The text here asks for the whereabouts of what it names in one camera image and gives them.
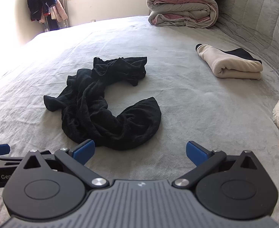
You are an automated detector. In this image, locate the grey quilted headboard cover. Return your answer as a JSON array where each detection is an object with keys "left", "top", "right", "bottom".
[{"left": 212, "top": 0, "right": 279, "bottom": 88}]

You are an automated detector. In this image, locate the pink hanging jacket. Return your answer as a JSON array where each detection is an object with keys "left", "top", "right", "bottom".
[{"left": 39, "top": 0, "right": 67, "bottom": 25}]

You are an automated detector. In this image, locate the bed with grey sheet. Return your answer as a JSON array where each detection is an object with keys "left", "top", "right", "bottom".
[{"left": 0, "top": 15, "right": 279, "bottom": 228}]

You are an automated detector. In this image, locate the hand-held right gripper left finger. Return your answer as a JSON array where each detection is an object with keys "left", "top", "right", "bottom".
[{"left": 21, "top": 140, "right": 109, "bottom": 188}]

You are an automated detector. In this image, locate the cream folded sweater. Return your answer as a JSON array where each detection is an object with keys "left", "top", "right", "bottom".
[{"left": 195, "top": 43, "right": 263, "bottom": 80}]

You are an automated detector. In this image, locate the black t-shirt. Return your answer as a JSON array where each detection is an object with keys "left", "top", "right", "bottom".
[{"left": 43, "top": 56, "right": 162, "bottom": 150}]

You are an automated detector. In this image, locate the folded grey pink quilt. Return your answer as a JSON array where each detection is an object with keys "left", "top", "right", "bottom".
[{"left": 146, "top": 0, "right": 219, "bottom": 28}]

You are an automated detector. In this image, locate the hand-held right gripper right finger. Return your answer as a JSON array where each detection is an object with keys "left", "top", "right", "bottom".
[{"left": 173, "top": 141, "right": 259, "bottom": 189}]

